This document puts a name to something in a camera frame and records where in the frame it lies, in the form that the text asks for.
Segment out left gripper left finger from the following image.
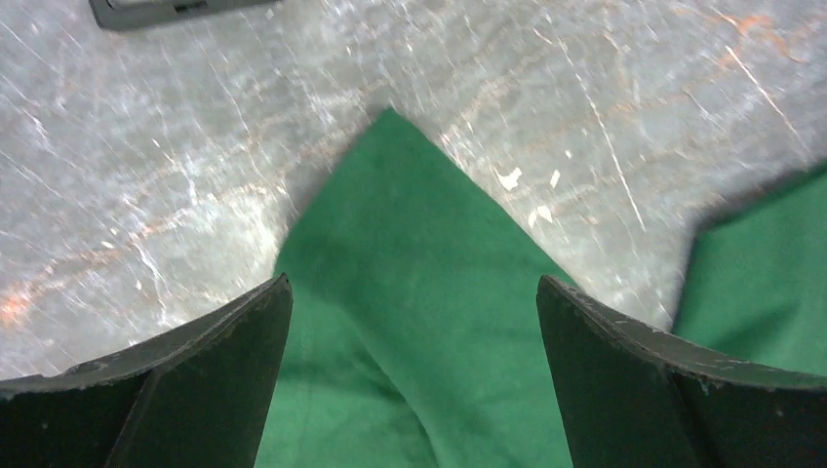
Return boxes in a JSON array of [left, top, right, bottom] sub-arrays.
[[1, 276, 293, 467]]

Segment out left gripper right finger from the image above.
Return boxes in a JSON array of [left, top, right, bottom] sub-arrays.
[[536, 276, 826, 467]]

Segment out green cloth garment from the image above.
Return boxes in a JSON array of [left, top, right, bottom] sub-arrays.
[[256, 109, 826, 467]]

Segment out black brooch tray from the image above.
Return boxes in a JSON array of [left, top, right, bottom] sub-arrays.
[[89, 0, 272, 32]]

